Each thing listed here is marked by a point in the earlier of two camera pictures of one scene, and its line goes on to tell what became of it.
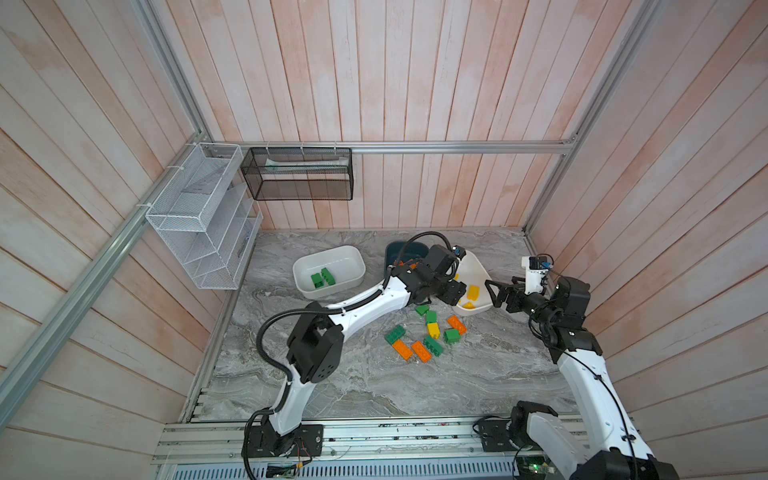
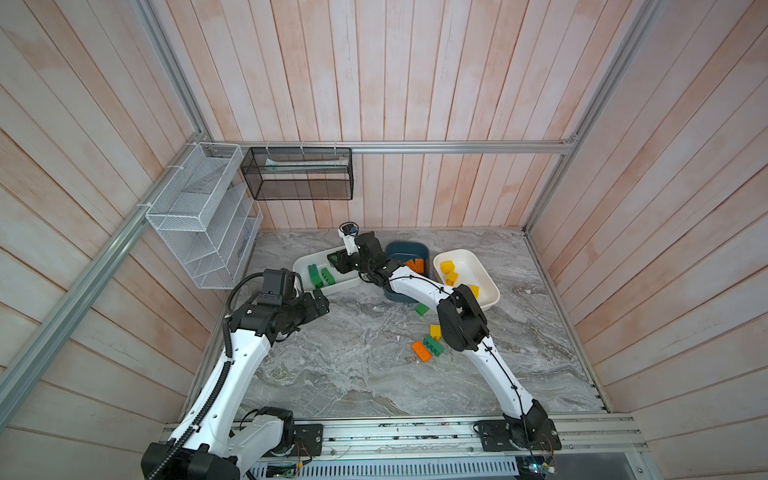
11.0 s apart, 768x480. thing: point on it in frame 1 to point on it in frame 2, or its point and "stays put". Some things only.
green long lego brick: x=433 y=346 stays put
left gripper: x=454 y=291 to x=311 y=311
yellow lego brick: x=434 y=330 stays put
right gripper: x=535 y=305 to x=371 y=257
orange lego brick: x=421 y=351 stays put
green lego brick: x=328 y=277 stays put
